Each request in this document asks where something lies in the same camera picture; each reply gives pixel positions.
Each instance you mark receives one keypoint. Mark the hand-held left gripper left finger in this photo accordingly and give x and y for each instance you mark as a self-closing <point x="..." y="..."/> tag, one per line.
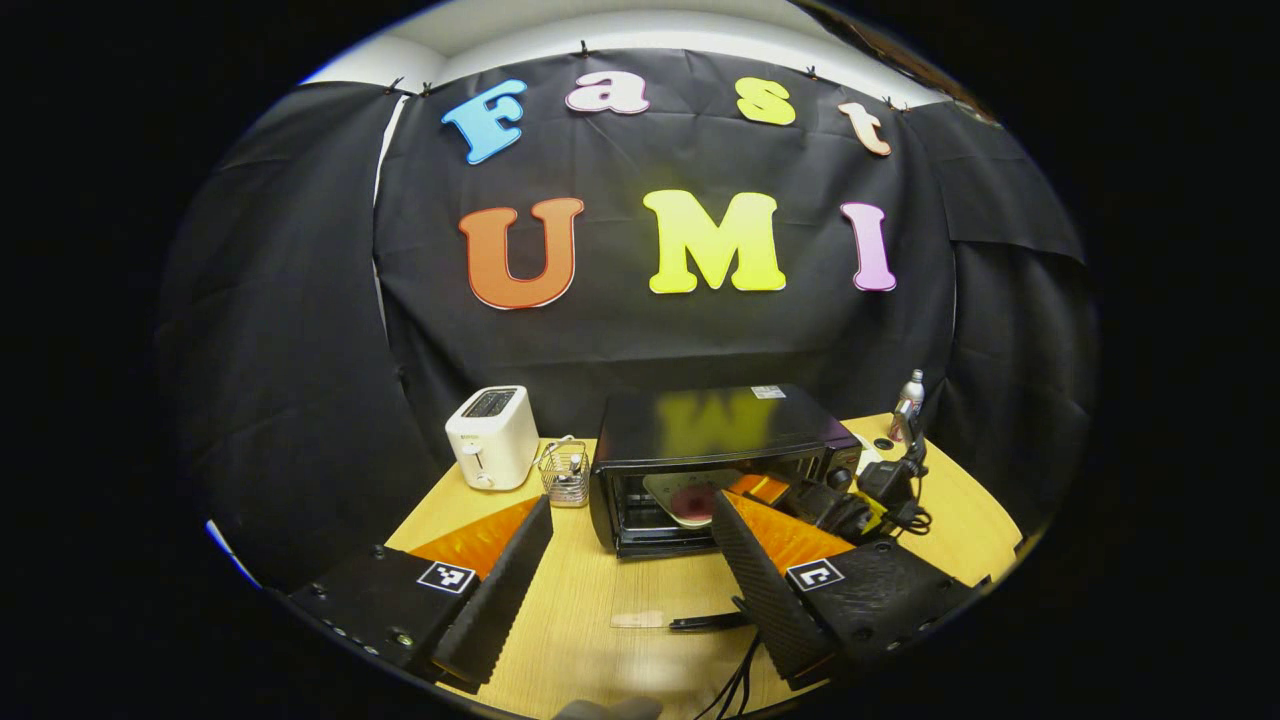
<point x="505" y="600"/>

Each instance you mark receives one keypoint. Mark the row of black cloth clips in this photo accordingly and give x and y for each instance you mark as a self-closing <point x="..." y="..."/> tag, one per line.
<point x="583" y="48"/>

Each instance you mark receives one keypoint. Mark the white divided tray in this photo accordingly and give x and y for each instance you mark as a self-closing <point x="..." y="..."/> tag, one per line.
<point x="868" y="452"/>

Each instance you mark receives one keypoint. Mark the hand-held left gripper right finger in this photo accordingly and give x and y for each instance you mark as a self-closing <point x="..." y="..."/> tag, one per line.
<point x="765" y="590"/>

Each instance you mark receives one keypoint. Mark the black electric oven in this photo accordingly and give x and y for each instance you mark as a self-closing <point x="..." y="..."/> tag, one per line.
<point x="700" y="420"/>

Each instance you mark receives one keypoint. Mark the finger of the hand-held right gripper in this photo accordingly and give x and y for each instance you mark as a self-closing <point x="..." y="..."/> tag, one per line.
<point x="765" y="487"/>

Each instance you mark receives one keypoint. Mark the black backdrop cloth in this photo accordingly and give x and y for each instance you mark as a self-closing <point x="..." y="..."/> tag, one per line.
<point x="620" y="340"/>

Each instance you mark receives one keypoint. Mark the silver drink bottle pink label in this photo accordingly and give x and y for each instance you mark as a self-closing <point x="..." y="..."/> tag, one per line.
<point x="908" y="405"/>

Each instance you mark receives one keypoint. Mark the small silver canister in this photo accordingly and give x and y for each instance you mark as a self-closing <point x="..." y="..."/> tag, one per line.
<point x="574" y="480"/>

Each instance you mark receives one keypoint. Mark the pink ham slice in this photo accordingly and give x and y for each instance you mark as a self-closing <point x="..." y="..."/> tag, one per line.
<point x="692" y="503"/>

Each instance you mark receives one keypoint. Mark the white toaster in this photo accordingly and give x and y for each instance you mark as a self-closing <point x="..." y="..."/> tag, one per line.
<point x="490" y="440"/>

